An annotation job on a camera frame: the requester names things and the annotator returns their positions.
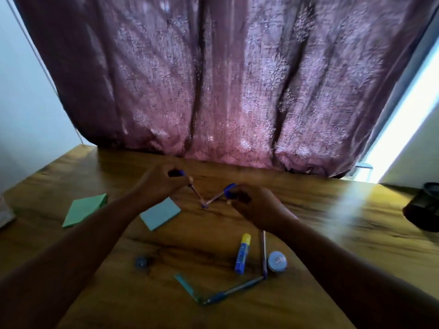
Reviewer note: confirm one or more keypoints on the blue sticky note pad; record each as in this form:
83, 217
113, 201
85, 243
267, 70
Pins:
159, 214

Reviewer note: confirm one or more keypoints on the small blue sharpener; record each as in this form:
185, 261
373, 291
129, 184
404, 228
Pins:
141, 262

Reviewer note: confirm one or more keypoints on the person's left hand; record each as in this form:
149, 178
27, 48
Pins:
161, 183

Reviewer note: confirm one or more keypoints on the clear pen blue cap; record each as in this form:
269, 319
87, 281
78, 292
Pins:
263, 256

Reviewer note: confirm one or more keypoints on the purple patterned curtain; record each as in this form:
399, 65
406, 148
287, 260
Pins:
223, 82

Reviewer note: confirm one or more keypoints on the teal pen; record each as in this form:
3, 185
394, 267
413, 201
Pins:
187, 287

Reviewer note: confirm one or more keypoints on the blue glue stick yellow cap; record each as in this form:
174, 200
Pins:
242, 256

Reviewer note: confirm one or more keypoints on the clear box pink lid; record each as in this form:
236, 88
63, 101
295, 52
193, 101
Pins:
5, 214

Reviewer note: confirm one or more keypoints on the long blue pen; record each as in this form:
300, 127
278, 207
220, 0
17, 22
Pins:
233, 291

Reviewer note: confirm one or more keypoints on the person's right hand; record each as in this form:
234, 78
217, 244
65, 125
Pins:
264, 209

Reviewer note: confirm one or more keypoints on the black mesh pen holder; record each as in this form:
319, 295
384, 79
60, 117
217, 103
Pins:
423, 209

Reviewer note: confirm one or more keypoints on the person's left forearm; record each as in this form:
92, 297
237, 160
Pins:
68, 256

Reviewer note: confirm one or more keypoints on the person's right forearm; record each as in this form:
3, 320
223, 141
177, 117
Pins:
360, 277

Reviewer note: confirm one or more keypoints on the green sticky note pad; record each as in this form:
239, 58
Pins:
82, 210

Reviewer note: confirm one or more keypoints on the blue grip pen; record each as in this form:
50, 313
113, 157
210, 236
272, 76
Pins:
229, 190

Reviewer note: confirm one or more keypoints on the round blue tape tin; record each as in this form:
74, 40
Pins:
277, 261

